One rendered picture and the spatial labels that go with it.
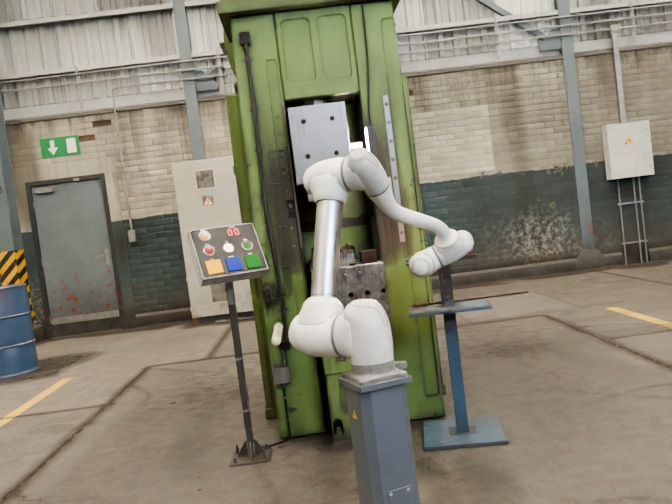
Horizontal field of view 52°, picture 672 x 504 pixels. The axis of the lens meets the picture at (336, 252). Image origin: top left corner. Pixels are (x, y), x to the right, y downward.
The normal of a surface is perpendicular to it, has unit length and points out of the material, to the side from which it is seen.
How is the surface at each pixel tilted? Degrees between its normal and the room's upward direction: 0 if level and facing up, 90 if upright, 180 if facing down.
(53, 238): 90
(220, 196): 90
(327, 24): 90
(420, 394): 90
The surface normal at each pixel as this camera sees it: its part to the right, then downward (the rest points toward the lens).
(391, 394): 0.37, 0.00
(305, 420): 0.05, 0.04
